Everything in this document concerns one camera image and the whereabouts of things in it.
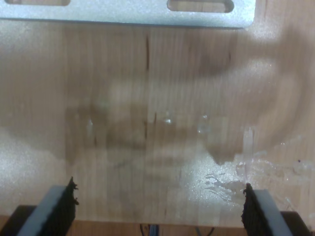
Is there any thin grey wire bundle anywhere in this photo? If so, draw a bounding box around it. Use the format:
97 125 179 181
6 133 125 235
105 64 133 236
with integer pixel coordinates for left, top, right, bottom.
139 223 158 236

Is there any grey slotted metal plate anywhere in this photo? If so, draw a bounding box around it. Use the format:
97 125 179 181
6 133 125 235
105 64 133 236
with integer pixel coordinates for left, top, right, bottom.
0 0 256 30

